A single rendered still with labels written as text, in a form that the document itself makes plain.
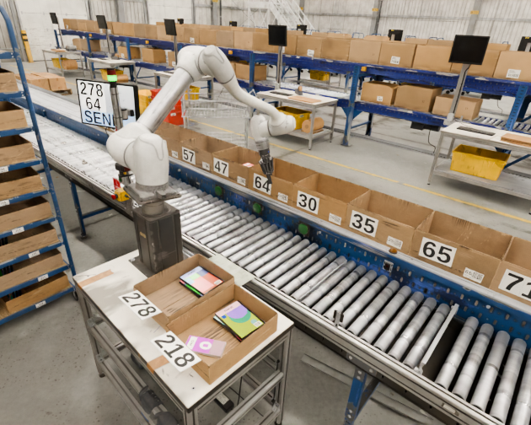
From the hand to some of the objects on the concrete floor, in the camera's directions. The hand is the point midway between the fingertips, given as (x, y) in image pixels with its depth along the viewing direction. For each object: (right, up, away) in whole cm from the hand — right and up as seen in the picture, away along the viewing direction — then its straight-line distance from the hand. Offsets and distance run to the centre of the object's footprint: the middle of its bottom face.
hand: (270, 178), depth 239 cm
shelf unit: (-193, -98, +17) cm, 217 cm away
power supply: (-28, -132, -33) cm, 139 cm away
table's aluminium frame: (-50, -130, -31) cm, 142 cm away
